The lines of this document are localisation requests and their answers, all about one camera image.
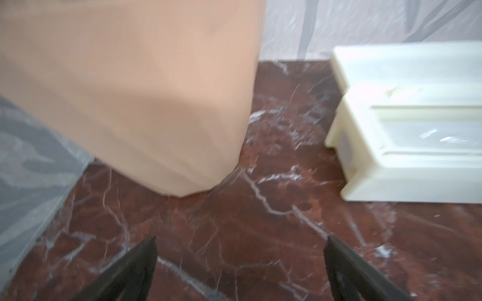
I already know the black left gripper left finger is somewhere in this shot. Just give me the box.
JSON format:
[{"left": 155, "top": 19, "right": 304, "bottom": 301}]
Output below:
[{"left": 72, "top": 237, "right": 158, "bottom": 300}]

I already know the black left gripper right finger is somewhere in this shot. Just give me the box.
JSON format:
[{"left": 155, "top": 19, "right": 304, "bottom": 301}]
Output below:
[{"left": 324, "top": 235, "right": 412, "bottom": 301}]

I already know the cream plastic wrap dispenser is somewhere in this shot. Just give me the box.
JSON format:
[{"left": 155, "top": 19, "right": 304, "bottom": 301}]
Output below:
[{"left": 325, "top": 41, "right": 481, "bottom": 204}]

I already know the terracotta flower pot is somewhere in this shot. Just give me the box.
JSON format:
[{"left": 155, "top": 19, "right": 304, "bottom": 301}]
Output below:
[{"left": 1, "top": 1, "right": 266, "bottom": 197}]

